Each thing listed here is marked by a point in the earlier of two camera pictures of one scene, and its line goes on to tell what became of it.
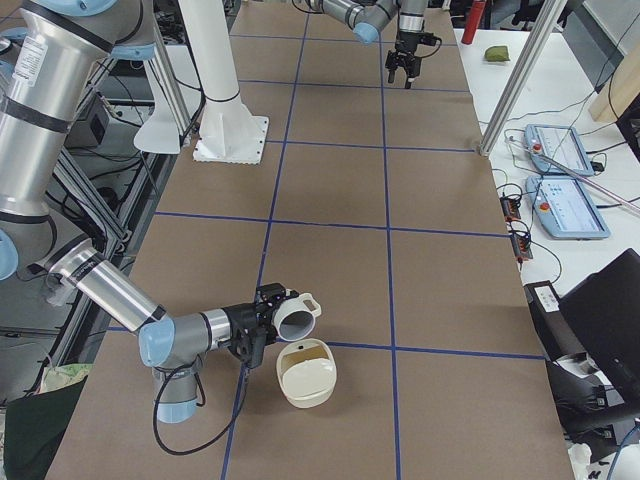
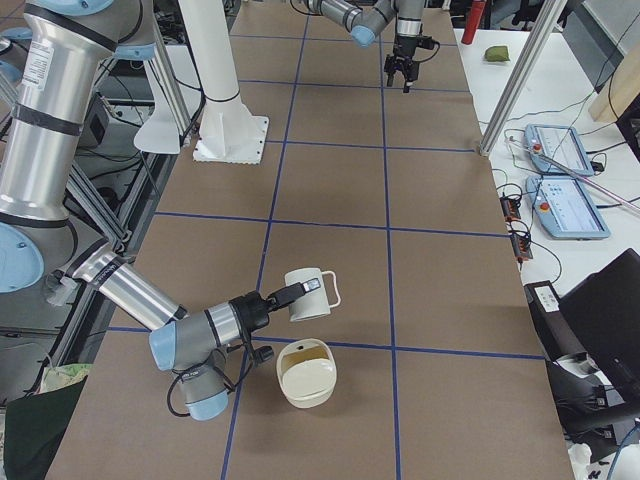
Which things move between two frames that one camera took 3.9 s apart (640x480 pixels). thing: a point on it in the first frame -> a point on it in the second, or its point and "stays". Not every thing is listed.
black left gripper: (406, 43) stays
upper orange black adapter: (510, 209) stays
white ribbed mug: (294, 317) -> (314, 303)
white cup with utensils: (307, 372) stays
